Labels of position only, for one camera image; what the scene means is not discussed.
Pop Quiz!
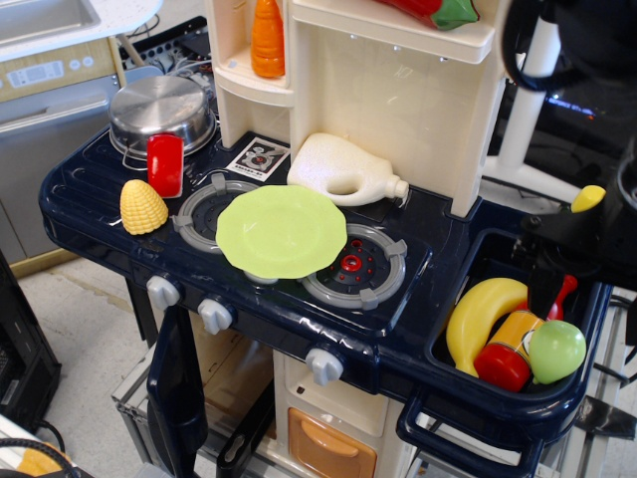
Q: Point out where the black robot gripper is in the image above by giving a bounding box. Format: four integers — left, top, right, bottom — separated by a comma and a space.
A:
515, 143, 636, 316

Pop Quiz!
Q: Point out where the green toy pear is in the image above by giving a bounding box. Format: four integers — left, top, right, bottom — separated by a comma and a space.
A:
529, 321, 587, 384

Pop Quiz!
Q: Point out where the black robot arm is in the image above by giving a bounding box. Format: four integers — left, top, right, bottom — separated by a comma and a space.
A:
502, 1, 636, 318

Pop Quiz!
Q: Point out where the light green plastic plate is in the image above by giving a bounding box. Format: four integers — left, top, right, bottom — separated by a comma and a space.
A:
216, 185, 347, 280

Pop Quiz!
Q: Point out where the yellow toy banana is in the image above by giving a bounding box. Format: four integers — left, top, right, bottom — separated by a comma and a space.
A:
446, 278, 528, 377

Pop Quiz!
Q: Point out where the red toy ketchup bottle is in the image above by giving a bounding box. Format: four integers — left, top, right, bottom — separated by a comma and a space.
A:
474, 275, 578, 392

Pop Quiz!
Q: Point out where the grey toy faucet yellow cap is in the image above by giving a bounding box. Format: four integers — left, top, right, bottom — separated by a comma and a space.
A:
570, 185, 606, 213

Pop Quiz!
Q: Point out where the navy toy kitchen counter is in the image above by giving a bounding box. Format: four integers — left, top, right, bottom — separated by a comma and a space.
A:
39, 132, 592, 477

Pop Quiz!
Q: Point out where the right grey stove burner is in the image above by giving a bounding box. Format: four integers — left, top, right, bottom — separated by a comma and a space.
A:
302, 223, 407, 311

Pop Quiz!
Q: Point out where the grey stove burner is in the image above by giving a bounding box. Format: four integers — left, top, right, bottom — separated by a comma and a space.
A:
302, 223, 407, 311
172, 173, 258, 254

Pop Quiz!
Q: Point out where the white toy detergent jug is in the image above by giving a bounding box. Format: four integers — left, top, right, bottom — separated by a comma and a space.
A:
287, 132, 409, 206

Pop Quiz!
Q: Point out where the right grey stove knob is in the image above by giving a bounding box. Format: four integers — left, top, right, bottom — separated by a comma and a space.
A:
306, 348, 343, 386

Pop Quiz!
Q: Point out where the grey stove knob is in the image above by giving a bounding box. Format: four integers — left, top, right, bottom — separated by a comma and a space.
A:
197, 299, 233, 335
306, 348, 343, 386
146, 276, 180, 311

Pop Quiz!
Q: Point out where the cream toy kitchen cabinet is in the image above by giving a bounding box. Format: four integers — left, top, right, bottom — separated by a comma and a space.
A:
206, 1, 509, 477

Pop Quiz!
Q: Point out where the orange toy drawer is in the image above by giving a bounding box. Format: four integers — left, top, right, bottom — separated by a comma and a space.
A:
288, 408, 377, 478

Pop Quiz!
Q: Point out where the red toy chili pepper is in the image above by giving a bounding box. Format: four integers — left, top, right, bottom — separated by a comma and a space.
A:
384, 0, 481, 31

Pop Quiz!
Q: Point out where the middle grey stove knob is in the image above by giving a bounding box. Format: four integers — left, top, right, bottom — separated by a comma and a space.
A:
197, 299, 233, 335

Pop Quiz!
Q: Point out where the left grey stove burner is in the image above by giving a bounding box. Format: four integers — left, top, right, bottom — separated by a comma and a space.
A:
172, 173, 258, 254

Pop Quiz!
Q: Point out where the orange toy carrot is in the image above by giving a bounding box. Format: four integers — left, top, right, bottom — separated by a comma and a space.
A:
251, 0, 286, 79

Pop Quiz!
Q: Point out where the left grey stove knob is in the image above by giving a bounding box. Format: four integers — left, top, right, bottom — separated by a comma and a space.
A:
146, 276, 180, 311

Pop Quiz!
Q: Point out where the navy oven door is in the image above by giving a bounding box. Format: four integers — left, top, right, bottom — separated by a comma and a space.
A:
146, 306, 208, 477

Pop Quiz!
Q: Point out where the red toy cup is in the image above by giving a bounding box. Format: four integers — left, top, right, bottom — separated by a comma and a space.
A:
147, 133, 184, 198

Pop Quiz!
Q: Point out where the yellow toy corn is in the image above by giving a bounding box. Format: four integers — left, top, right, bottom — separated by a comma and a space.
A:
119, 179, 168, 235

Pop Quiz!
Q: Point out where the stainless steel pot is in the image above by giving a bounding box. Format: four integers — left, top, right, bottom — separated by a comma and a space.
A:
108, 76, 217, 171

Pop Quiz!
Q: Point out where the black box on floor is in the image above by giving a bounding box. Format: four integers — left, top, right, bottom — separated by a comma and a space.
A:
1, 259, 62, 432

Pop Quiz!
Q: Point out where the wooden toy dishwasher unit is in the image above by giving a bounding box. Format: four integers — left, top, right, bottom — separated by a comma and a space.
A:
1, 1, 162, 263

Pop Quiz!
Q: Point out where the white pipe frame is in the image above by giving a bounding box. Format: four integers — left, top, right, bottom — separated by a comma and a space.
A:
485, 19, 637, 210

